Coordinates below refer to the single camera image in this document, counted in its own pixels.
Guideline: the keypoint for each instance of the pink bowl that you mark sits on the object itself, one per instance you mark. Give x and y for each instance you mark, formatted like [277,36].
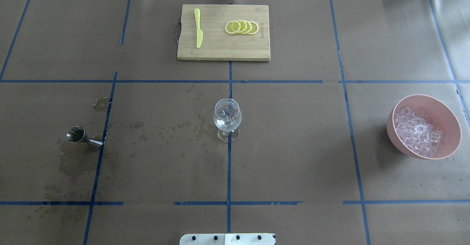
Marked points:
[440,116]

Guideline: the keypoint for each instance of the yellow plastic knife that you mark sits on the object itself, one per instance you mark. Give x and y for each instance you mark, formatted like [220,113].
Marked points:
[198,30]

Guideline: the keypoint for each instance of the lemon slice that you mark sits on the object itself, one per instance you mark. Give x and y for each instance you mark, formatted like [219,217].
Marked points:
[241,25]
[247,27]
[254,28]
[232,27]

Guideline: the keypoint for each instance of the bamboo cutting board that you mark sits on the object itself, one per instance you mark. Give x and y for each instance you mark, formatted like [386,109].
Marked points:
[217,45]

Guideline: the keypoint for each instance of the pile of ice cubes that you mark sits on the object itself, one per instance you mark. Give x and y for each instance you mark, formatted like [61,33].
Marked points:
[416,132]

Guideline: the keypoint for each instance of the back lemon slice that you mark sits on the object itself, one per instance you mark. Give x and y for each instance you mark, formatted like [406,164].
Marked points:
[254,28]

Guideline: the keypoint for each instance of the steel double jigger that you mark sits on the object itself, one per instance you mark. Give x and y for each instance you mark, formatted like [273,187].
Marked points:
[77,134]

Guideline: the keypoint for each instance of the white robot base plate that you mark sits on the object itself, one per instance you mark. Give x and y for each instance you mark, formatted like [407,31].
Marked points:
[228,239]

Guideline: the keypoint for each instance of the front lemon slice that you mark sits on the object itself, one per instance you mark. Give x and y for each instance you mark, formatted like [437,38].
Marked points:
[232,27]

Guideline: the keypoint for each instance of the clear wine glass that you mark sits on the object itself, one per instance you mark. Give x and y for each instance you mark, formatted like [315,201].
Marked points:
[227,117]

